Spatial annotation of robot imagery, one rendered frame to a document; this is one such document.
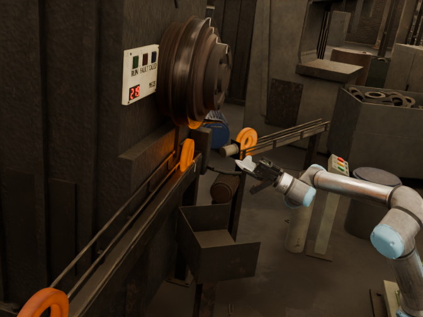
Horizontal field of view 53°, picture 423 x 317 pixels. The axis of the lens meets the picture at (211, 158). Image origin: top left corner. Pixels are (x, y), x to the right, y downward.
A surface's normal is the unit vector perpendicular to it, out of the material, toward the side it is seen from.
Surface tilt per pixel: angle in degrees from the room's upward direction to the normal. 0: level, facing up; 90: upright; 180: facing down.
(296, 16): 90
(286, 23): 90
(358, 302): 1
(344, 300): 0
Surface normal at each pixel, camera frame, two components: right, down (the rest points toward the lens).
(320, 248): -0.26, 0.33
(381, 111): 0.00, 0.37
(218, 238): 0.14, -0.89
